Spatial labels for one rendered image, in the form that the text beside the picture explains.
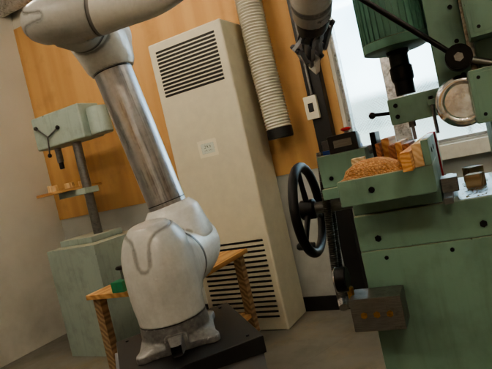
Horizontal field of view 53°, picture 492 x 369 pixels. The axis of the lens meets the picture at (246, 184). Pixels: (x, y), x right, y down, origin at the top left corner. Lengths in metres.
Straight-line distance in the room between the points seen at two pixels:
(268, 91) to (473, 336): 1.91
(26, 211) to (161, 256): 3.05
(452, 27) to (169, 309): 0.95
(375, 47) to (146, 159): 0.66
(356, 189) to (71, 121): 2.46
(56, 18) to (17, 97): 3.09
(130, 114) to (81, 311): 2.26
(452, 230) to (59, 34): 0.99
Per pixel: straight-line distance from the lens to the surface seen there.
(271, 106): 2.84
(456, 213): 1.23
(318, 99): 2.85
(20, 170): 4.11
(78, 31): 1.19
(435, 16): 1.38
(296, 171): 1.43
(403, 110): 1.40
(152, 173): 1.27
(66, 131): 3.39
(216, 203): 2.94
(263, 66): 2.88
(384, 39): 1.37
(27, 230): 4.06
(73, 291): 3.40
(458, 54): 1.27
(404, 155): 1.06
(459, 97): 1.29
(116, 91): 1.30
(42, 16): 1.22
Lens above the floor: 0.99
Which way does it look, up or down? 3 degrees down
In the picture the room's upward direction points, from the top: 13 degrees counter-clockwise
